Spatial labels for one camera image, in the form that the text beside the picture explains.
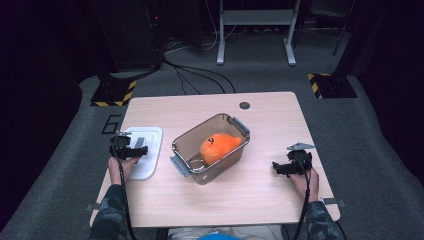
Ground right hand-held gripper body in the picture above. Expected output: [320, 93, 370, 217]
[286, 142, 316, 175]

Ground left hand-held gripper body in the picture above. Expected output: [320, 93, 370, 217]
[109, 130, 133, 158]

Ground white container lid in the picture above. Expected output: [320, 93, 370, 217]
[121, 125, 164, 181]

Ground clear brown storage container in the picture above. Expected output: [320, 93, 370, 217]
[169, 113, 251, 186]

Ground orange plush toy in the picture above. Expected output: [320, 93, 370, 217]
[199, 133, 243, 167]

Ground person's left hand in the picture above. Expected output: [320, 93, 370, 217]
[108, 156, 141, 186]

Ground person's right hand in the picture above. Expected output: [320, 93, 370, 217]
[289, 166, 320, 203]

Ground black striped stand base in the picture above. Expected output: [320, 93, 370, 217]
[90, 79, 138, 108]
[307, 72, 358, 100]

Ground person's blue shirt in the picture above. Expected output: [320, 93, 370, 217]
[196, 233, 241, 240]

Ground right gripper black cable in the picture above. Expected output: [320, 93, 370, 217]
[291, 151, 314, 240]

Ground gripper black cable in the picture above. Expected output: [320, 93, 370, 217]
[291, 151, 314, 240]
[111, 146, 138, 240]

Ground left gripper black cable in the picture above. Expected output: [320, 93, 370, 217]
[111, 146, 138, 240]

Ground black cable under table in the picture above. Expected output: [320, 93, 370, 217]
[334, 220, 348, 240]

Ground black floor cables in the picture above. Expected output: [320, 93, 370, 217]
[163, 58, 237, 95]

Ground white floor cables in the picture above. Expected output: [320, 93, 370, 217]
[166, 0, 238, 53]

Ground white metal desk frame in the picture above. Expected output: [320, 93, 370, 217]
[216, 0, 301, 67]

